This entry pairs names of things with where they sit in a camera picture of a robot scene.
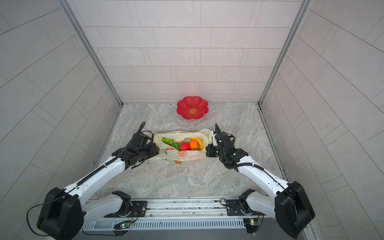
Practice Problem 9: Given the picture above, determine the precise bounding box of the cream plastic fruit-print bag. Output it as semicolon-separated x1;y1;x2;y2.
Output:
154;129;212;165

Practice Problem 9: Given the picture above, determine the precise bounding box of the red flower-shaped plastic plate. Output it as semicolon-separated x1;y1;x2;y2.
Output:
177;96;209;120

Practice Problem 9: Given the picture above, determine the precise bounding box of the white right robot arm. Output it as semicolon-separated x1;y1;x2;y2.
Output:
206;127;316;238

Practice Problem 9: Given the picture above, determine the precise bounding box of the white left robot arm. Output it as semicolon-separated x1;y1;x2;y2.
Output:
37;130;159;240

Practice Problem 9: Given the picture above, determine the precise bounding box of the yellow banana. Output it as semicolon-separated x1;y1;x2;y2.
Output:
190;138;204;150

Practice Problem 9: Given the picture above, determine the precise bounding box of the orange tangerine fruit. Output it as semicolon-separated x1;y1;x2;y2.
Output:
190;139;199;151

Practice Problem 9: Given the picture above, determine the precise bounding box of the green star fruit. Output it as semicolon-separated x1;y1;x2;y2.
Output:
162;138;175;146

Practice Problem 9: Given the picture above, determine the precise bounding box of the green grape bunch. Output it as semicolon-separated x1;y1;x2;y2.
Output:
171;142;182;151

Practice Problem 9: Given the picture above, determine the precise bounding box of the left green circuit board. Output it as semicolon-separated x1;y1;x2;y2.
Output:
114;221;133;230

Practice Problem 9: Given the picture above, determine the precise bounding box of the green circuit board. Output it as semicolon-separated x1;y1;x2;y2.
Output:
114;221;133;230
243;219;263;234

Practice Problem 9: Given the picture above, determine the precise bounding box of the right green circuit board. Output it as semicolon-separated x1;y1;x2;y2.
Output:
243;219;263;234

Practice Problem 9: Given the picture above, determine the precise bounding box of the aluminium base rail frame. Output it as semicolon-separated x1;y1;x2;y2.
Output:
82;197;274;236

